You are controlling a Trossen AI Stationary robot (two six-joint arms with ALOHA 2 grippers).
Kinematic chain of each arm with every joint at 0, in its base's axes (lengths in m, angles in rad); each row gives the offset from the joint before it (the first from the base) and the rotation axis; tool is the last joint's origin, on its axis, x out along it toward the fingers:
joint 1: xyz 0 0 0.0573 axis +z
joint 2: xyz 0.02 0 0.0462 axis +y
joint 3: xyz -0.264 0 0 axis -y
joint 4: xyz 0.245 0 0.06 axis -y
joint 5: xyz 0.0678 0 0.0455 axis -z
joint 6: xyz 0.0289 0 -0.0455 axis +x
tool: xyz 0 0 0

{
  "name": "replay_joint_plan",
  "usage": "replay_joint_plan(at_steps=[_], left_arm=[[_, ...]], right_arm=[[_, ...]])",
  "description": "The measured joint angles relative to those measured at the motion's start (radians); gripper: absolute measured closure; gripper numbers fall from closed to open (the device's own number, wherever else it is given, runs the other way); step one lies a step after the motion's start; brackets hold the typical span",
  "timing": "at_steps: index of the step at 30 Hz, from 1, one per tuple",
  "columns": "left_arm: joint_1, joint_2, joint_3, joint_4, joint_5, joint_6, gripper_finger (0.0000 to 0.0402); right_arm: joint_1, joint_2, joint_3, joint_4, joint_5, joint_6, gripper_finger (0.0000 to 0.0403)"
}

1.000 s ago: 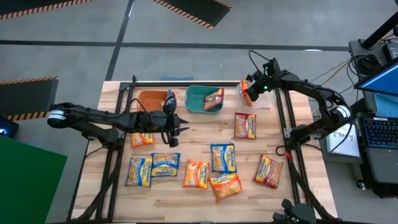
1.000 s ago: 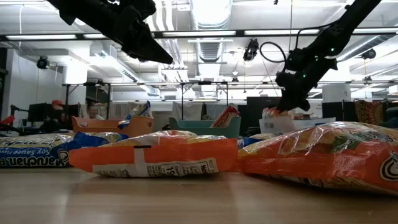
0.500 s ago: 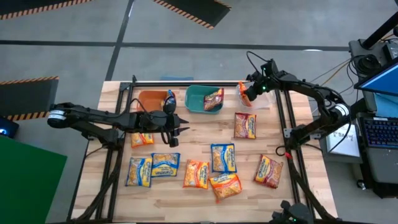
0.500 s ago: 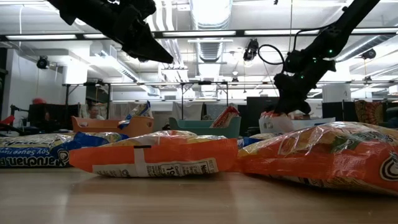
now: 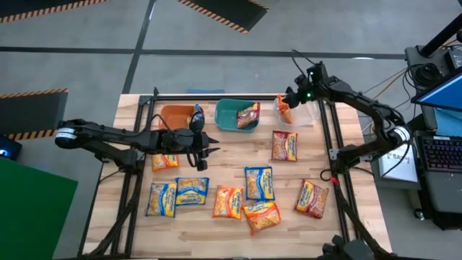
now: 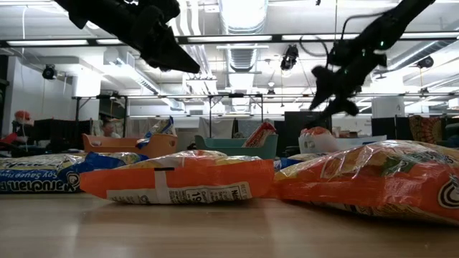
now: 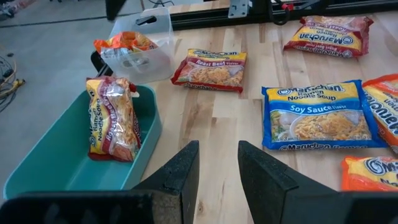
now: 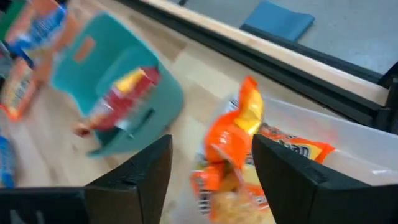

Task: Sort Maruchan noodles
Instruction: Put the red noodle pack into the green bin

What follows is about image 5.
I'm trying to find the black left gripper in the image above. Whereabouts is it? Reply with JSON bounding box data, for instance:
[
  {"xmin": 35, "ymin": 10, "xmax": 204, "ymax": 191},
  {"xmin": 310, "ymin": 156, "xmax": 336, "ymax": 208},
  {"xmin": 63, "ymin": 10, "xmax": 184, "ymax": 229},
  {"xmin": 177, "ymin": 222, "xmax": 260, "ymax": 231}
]
[{"xmin": 161, "ymin": 112, "xmax": 221, "ymax": 172}]

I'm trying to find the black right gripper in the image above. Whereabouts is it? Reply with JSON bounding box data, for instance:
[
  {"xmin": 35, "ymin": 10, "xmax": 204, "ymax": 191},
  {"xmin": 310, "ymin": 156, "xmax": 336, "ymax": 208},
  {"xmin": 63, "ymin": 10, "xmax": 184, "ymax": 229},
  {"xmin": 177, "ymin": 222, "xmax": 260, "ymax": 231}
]
[{"xmin": 284, "ymin": 74, "xmax": 331, "ymax": 110}]

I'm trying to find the orange Maruchan noodle packet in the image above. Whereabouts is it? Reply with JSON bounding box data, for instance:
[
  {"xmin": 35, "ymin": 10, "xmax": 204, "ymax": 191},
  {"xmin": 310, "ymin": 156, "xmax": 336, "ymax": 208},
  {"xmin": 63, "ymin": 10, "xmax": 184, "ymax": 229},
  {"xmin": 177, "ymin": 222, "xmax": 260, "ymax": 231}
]
[
  {"xmin": 151, "ymin": 154, "xmax": 180, "ymax": 173},
  {"xmin": 212, "ymin": 185, "xmax": 245, "ymax": 220},
  {"xmin": 276, "ymin": 94, "xmax": 294, "ymax": 126},
  {"xmin": 242, "ymin": 200, "xmax": 282, "ymax": 237}
]

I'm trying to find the blue Maruchan noodle packet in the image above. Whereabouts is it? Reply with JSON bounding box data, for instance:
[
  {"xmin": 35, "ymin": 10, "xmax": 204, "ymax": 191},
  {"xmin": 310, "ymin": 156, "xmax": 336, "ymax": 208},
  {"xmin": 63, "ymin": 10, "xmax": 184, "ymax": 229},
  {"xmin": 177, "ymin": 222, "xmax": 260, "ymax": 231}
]
[
  {"xmin": 186, "ymin": 103, "xmax": 206, "ymax": 127},
  {"xmin": 175, "ymin": 176, "xmax": 210, "ymax": 207},
  {"xmin": 244, "ymin": 165, "xmax": 276, "ymax": 202},
  {"xmin": 145, "ymin": 181, "xmax": 178, "ymax": 218}
]

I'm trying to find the clear plastic bin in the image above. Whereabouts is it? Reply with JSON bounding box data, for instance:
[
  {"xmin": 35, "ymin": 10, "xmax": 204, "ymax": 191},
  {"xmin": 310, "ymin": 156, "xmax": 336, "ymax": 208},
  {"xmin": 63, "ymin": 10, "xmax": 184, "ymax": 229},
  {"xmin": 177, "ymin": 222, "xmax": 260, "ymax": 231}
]
[{"xmin": 273, "ymin": 92, "xmax": 322, "ymax": 130}]

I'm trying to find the teal plastic bin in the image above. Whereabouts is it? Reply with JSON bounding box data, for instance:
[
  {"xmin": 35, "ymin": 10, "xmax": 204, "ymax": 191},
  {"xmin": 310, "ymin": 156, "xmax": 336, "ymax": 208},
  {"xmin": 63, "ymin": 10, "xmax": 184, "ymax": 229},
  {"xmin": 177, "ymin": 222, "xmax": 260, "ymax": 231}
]
[{"xmin": 214, "ymin": 99, "xmax": 261, "ymax": 134}]

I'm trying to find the orange plastic bin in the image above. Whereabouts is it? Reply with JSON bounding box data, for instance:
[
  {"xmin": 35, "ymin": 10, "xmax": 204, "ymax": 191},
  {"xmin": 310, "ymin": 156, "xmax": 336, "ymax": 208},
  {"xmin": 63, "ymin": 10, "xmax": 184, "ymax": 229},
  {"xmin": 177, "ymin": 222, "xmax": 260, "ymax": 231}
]
[{"xmin": 158, "ymin": 104, "xmax": 203, "ymax": 135}]

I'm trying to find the black hazard-striped floor mat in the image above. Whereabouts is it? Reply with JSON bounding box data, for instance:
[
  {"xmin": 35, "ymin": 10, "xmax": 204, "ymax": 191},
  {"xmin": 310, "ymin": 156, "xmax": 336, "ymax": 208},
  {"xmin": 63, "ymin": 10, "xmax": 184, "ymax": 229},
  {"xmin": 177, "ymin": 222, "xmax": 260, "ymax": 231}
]
[
  {"xmin": 0, "ymin": 0, "xmax": 111, "ymax": 25},
  {"xmin": 0, "ymin": 87, "xmax": 69, "ymax": 142},
  {"xmin": 175, "ymin": 0, "xmax": 270, "ymax": 35}
]

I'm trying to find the white paper sign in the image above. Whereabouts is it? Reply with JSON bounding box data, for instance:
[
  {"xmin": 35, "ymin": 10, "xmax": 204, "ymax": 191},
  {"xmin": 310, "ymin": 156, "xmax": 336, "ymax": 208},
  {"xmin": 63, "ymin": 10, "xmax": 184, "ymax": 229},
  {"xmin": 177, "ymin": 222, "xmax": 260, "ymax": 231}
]
[{"xmin": 377, "ymin": 144, "xmax": 419, "ymax": 183}]

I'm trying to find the monitor with blue screen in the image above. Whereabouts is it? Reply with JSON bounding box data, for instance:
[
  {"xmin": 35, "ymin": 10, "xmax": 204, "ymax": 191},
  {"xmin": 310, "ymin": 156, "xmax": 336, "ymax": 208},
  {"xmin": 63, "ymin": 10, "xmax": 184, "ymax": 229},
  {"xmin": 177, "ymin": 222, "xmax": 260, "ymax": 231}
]
[{"xmin": 411, "ymin": 66, "xmax": 462, "ymax": 113}]

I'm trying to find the black backlit keyboard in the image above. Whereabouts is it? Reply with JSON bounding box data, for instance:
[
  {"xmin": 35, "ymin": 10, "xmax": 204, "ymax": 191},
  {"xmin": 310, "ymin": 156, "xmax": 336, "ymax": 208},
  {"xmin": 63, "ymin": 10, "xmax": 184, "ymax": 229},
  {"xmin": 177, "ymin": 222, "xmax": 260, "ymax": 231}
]
[{"xmin": 420, "ymin": 135, "xmax": 462, "ymax": 173}]

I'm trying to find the black slanted pole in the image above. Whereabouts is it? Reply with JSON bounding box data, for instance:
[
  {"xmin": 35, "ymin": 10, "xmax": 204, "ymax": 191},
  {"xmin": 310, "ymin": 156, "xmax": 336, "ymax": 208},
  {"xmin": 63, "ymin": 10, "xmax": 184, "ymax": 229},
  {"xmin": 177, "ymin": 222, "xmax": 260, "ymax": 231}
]
[{"xmin": 418, "ymin": 14, "xmax": 462, "ymax": 59}]

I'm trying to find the dark grey bulky object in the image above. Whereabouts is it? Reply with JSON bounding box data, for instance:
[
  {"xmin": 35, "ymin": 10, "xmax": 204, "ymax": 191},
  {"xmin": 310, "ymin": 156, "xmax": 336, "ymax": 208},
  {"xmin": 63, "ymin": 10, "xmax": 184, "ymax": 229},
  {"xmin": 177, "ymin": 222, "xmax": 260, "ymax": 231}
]
[{"xmin": 317, "ymin": 234, "xmax": 378, "ymax": 260}]

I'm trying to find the grey equipment cart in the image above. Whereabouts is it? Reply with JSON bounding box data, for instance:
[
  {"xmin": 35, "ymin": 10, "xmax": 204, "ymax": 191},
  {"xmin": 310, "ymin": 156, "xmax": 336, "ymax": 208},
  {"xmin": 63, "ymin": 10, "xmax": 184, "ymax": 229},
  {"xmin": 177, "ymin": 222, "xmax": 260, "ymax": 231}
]
[{"xmin": 404, "ymin": 45, "xmax": 462, "ymax": 232}]

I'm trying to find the green floor mat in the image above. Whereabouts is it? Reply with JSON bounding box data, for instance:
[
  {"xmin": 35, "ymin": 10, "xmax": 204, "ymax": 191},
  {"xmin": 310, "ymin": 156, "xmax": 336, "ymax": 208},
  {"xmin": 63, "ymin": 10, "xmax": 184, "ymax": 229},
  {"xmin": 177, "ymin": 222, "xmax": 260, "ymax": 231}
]
[{"xmin": 0, "ymin": 157, "xmax": 79, "ymax": 260}]

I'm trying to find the black device with blue light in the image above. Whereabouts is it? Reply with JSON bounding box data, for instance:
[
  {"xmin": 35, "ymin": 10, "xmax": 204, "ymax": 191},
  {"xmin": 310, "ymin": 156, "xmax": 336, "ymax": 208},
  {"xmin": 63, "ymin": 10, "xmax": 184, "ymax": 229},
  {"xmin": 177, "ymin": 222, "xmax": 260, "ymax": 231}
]
[{"xmin": 0, "ymin": 135, "xmax": 23, "ymax": 163}]

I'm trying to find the black metal table frame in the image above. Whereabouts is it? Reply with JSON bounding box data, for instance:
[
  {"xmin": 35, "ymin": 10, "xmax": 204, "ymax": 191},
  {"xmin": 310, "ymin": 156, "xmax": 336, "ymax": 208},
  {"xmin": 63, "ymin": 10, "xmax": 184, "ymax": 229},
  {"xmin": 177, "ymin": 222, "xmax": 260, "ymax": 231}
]
[{"xmin": 77, "ymin": 85, "xmax": 396, "ymax": 260}]

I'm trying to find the coiled black cable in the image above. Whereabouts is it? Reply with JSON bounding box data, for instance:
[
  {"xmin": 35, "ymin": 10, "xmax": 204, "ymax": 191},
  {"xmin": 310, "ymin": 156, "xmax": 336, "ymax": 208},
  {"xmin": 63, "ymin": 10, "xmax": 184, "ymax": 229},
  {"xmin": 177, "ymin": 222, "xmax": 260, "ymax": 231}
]
[{"xmin": 411, "ymin": 63, "xmax": 443, "ymax": 87}]

